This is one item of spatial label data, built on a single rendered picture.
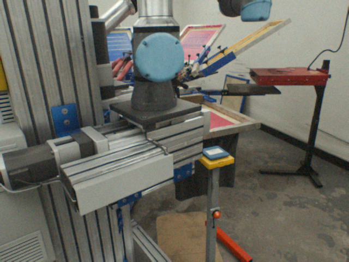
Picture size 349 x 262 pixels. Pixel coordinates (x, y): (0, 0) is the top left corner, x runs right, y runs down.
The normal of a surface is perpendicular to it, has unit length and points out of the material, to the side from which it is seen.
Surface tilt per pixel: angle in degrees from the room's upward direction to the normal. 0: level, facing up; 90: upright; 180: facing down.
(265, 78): 90
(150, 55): 98
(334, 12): 90
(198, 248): 0
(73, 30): 90
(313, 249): 0
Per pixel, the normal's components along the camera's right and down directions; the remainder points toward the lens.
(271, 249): -0.03, -0.93
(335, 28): -0.92, 0.16
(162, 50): 0.19, 0.47
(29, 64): 0.60, 0.27
